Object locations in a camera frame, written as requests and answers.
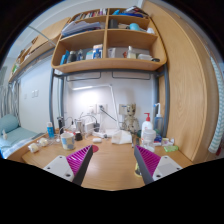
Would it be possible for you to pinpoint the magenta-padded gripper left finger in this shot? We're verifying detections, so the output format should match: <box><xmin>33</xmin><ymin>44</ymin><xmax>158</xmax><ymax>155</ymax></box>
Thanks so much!
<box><xmin>43</xmin><ymin>144</ymin><xmax>94</xmax><ymax>187</ymax></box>

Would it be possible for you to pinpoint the teal bed mattress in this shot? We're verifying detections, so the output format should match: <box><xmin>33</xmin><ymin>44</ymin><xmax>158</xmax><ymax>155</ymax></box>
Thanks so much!
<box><xmin>0</xmin><ymin>126</ymin><xmax>46</xmax><ymax>159</ymax></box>

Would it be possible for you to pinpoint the white wall box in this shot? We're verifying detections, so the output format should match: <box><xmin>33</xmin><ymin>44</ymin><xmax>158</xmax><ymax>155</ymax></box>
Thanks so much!
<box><xmin>118</xmin><ymin>103</ymin><xmax>128</xmax><ymax>116</ymax></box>

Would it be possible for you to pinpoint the white desk lamp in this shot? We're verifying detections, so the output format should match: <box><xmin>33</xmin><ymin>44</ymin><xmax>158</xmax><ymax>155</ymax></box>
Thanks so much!
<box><xmin>72</xmin><ymin>84</ymin><xmax>121</xmax><ymax>134</ymax></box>

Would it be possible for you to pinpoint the black electric shaver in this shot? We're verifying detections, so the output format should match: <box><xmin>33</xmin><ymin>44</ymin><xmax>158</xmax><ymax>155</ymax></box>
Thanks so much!
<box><xmin>56</xmin><ymin>116</ymin><xmax>65</xmax><ymax>135</ymax></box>

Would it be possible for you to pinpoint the wooden bunk side board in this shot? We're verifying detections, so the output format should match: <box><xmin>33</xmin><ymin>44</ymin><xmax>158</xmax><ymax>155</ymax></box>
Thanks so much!
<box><xmin>8</xmin><ymin>18</ymin><xmax>71</xmax><ymax>83</ymax></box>

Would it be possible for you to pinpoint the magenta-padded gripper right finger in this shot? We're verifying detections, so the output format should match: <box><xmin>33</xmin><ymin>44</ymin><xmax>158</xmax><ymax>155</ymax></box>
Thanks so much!
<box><xmin>133</xmin><ymin>144</ymin><xmax>184</xmax><ymax>185</ymax></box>

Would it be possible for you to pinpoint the round cream case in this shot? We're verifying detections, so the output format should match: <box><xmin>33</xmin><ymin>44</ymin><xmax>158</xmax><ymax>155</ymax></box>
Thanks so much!
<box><xmin>27</xmin><ymin>142</ymin><xmax>40</xmax><ymax>154</ymax></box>
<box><xmin>37</xmin><ymin>137</ymin><xmax>50</xmax><ymax>148</ymax></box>

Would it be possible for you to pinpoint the cream mug with blue patches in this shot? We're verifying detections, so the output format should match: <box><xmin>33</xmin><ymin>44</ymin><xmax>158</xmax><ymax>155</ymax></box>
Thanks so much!
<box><xmin>60</xmin><ymin>132</ymin><xmax>76</xmax><ymax>151</ymax></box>

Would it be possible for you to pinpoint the wooden wardrobe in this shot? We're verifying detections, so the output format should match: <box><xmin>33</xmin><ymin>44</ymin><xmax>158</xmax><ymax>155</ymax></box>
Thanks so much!
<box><xmin>141</xmin><ymin>0</ymin><xmax>221</xmax><ymax>164</ymax></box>

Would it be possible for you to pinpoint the wooden shelf unit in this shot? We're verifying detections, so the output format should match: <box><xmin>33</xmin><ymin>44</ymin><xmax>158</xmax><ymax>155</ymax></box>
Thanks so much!
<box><xmin>50</xmin><ymin>5</ymin><xmax>168</xmax><ymax>74</ymax></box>

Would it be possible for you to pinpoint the grey metal bed frame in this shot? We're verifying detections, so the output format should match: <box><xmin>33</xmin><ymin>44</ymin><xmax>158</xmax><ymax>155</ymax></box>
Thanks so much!
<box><xmin>48</xmin><ymin>63</ymin><xmax>170</xmax><ymax>138</ymax></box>

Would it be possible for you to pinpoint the small black jar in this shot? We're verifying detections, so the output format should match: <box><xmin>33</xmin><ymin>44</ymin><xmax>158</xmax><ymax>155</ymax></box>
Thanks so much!
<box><xmin>74</xmin><ymin>131</ymin><xmax>84</xmax><ymax>142</ymax></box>

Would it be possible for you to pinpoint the white tissue pack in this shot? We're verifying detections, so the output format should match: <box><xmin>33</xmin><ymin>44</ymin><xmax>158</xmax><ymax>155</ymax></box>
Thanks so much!
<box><xmin>110</xmin><ymin>129</ymin><xmax>133</xmax><ymax>145</ymax></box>

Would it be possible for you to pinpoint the white bottle with red pump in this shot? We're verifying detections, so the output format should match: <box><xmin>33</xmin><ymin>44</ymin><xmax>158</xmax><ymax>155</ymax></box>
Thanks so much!
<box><xmin>140</xmin><ymin>112</ymin><xmax>154</xmax><ymax>134</ymax></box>

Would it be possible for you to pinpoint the blue bottle with white cap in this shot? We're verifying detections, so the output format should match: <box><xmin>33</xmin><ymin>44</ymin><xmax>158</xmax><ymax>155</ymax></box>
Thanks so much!
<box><xmin>46</xmin><ymin>121</ymin><xmax>55</xmax><ymax>139</ymax></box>

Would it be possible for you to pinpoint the white power adapter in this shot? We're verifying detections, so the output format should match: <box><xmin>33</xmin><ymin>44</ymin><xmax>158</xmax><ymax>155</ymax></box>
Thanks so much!
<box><xmin>84</xmin><ymin>121</ymin><xmax>96</xmax><ymax>135</ymax></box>

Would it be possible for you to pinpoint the teal pillow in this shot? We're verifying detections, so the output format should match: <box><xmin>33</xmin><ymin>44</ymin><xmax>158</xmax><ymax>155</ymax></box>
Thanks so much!
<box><xmin>0</xmin><ymin>114</ymin><xmax>20</xmax><ymax>134</ymax></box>

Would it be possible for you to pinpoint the white wall socket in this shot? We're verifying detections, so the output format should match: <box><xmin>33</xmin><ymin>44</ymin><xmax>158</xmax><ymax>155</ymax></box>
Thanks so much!
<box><xmin>97</xmin><ymin>103</ymin><xmax>108</xmax><ymax>114</ymax></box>
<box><xmin>88</xmin><ymin>103</ymin><xmax>98</xmax><ymax>114</ymax></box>

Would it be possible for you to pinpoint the grey striped curtain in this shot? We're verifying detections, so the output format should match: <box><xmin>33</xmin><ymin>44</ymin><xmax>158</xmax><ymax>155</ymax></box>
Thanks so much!
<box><xmin>0</xmin><ymin>79</ymin><xmax>19</xmax><ymax>118</ymax></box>

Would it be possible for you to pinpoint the small green packet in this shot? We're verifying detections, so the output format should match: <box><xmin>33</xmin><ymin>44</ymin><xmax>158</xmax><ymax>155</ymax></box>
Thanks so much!
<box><xmin>163</xmin><ymin>145</ymin><xmax>180</xmax><ymax>154</ymax></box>

